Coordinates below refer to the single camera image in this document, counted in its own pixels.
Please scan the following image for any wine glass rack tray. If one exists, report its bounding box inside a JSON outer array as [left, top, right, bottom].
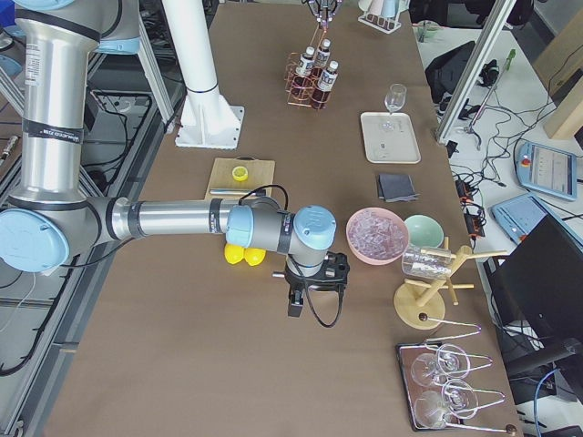
[[396, 322, 517, 436]]

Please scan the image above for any whole yellow lemon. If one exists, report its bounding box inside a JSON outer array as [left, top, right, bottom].
[[223, 243, 245, 265], [244, 248, 266, 267]]

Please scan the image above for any teach pendant tablet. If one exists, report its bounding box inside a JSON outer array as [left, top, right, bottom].
[[516, 142, 578, 201], [490, 193, 567, 244]]

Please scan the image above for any steel muddler black tip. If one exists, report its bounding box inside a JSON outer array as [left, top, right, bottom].
[[209, 188, 250, 196]]

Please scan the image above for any copper wire bottle basket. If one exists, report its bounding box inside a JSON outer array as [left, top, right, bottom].
[[284, 28, 331, 110]]

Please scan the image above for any whole yellow lemon upper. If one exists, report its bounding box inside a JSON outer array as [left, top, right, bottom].
[[223, 243, 245, 265]]

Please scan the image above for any wooden cup tree stand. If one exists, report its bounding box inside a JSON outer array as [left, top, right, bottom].
[[394, 240, 507, 330]]

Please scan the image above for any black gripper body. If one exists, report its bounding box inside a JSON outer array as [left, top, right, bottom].
[[271, 251, 350, 318], [305, 0, 339, 14]]

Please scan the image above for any clear wine glass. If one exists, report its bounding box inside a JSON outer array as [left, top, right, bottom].
[[382, 84, 407, 131]]

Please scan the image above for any hanging wine glass lower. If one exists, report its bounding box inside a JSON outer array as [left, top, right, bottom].
[[414, 379, 478, 429]]

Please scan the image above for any teach pendant tablet far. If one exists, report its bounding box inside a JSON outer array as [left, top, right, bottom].
[[516, 142, 578, 201]]

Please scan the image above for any half lemon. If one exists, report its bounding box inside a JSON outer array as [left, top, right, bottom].
[[231, 166, 249, 182]]

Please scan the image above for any green ceramic bowl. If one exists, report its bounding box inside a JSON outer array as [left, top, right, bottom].
[[404, 215, 445, 248]]

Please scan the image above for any aluminium frame post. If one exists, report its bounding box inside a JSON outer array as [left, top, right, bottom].
[[435, 0, 516, 145]]

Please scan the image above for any teach pendant tablet near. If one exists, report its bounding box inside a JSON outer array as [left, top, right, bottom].
[[490, 193, 567, 244]]

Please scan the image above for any hanging wine glass upper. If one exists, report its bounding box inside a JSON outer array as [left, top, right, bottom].
[[411, 343, 470, 387]]

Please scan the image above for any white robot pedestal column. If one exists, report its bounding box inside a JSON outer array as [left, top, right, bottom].
[[162, 0, 220, 111]]

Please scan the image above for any grey folded cloth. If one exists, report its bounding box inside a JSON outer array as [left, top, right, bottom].
[[376, 173, 418, 203]]

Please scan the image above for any cream rabbit tray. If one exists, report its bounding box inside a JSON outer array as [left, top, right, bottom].
[[360, 112, 421, 164]]

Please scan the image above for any colourful cup rack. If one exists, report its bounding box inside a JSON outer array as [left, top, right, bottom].
[[358, 0, 402, 34]]

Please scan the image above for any suntory tea bottle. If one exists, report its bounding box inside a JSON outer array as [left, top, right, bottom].
[[293, 46, 315, 91], [314, 38, 331, 69], [314, 60, 339, 105]]

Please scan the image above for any glass mug on stand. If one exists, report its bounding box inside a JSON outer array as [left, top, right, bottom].
[[401, 245, 455, 279]]

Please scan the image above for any hanging wine glass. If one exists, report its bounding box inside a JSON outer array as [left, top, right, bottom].
[[414, 379, 478, 429], [411, 343, 470, 387]]

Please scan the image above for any whole yellow lemon lower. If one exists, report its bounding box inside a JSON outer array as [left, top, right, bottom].
[[244, 248, 266, 267]]

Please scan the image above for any pink bowl of ice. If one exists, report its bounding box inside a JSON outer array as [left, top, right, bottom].
[[346, 208, 409, 266]]

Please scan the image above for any black computer monitor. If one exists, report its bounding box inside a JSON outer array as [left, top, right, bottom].
[[487, 216, 582, 340]]

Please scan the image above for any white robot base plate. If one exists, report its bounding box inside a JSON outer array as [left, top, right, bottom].
[[175, 104, 245, 150]]

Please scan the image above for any bamboo cutting board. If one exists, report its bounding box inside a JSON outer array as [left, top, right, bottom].
[[205, 158, 275, 200]]

